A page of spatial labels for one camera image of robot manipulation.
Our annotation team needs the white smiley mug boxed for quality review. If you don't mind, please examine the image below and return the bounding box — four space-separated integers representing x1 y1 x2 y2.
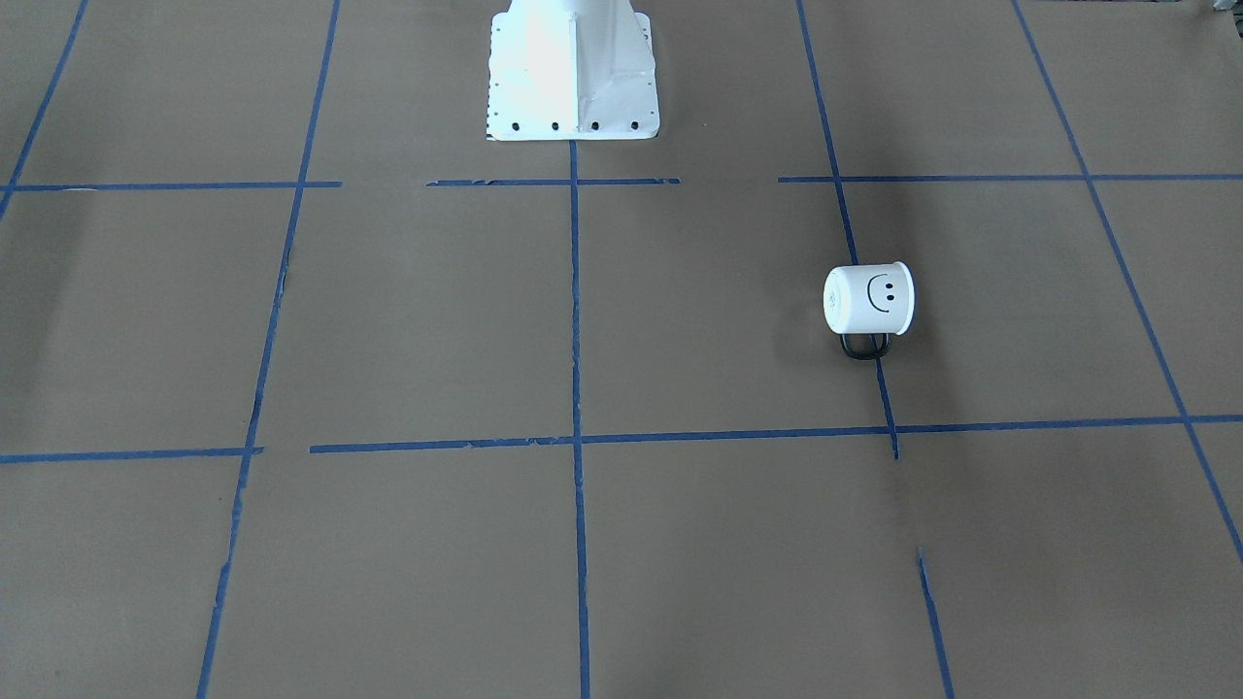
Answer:
823 261 919 361

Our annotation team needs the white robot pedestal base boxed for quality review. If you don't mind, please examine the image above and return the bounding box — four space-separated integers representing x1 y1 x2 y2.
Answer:
486 1 661 142

